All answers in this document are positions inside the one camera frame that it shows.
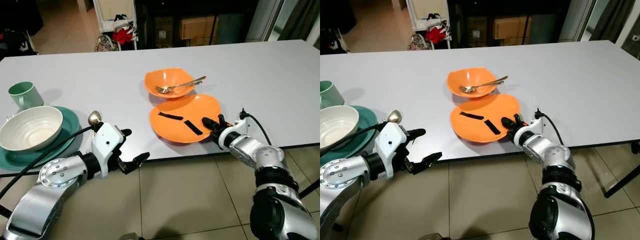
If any orange plate with black strips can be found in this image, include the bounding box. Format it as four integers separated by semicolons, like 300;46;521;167
449;93;521;144
149;93;223;145

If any gold metal fork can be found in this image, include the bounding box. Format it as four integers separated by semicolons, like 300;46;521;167
161;75;207;92
465;75;509;92

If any teal green plate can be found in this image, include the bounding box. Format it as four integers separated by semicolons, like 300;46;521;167
320;105;382;167
0;106;81;171

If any gold metal spoon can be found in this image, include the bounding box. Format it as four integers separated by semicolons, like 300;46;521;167
459;79;506;95
155;79;205;95

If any orange bowl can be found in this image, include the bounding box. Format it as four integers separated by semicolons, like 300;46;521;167
446;67;499;100
144;68;197;100

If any white ceramic bowl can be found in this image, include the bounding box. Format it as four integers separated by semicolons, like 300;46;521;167
320;105;360;150
0;106;64;152

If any patterned bag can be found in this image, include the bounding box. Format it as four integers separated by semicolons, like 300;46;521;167
95;34;119;53
408;33;430;51

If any wide brown cardboard box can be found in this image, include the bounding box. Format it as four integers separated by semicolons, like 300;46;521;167
179;16;220;41
492;16;532;40

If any light green mug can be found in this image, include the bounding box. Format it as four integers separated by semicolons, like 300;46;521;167
320;80;345;110
8;81;45;111

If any red cloth item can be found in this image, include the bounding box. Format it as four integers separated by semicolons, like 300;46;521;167
425;26;447;45
111;27;134;45

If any dark narrow cardboard box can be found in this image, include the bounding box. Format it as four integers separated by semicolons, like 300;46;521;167
153;17;174;44
467;16;489;42

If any black table leg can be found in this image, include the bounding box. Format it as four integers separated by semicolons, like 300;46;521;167
603;166;640;200

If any black bag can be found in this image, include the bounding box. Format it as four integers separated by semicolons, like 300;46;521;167
320;28;351;55
0;29;39;57

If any dark grey curtain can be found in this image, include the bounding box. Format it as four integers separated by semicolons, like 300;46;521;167
278;0;321;43
589;0;640;45

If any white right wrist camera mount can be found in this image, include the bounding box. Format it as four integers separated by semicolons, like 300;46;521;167
521;117;545;145
226;119;251;146

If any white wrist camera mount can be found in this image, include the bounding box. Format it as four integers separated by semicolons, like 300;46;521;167
374;122;409;180
91;122;125;179
226;119;251;146
521;117;545;145

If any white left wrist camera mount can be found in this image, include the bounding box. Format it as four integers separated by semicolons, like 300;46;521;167
374;122;409;180
91;122;125;179

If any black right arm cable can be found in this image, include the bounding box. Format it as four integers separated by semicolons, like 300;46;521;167
534;107;567;147
239;108;273;147

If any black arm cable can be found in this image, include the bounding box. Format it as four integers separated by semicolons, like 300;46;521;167
239;108;273;147
534;107;567;147
0;124;97;188
320;123;388;152

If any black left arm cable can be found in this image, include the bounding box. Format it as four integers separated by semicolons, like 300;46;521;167
320;123;388;152
0;124;97;188

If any white chair frame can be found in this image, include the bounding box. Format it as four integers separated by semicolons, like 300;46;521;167
93;0;139;52
404;0;451;51

